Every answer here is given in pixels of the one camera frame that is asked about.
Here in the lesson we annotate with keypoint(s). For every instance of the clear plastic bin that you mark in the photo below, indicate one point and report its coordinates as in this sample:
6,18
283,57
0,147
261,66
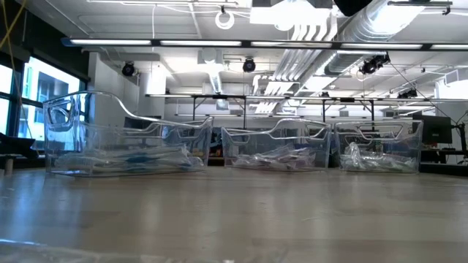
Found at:
109,139
256,144
380,144

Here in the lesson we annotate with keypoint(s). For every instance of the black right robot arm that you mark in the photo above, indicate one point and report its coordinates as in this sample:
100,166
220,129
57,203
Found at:
351,6

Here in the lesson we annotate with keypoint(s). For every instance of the ceiling light strip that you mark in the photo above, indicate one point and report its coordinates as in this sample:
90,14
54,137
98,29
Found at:
109,42
384,46

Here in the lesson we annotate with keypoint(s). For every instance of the large glass window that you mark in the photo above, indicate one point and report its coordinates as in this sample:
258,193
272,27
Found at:
47,95

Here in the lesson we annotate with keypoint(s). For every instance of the black computer monitor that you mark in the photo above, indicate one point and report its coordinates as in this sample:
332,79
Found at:
437,128

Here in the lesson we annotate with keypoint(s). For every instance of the black distant table frame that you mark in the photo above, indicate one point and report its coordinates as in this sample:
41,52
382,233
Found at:
204,96

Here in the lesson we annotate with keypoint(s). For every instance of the black ceiling camera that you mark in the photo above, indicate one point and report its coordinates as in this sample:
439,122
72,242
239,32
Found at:
373,65
128,69
249,65

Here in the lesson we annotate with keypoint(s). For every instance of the silver air duct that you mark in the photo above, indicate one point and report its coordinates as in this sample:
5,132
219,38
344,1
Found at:
380,22

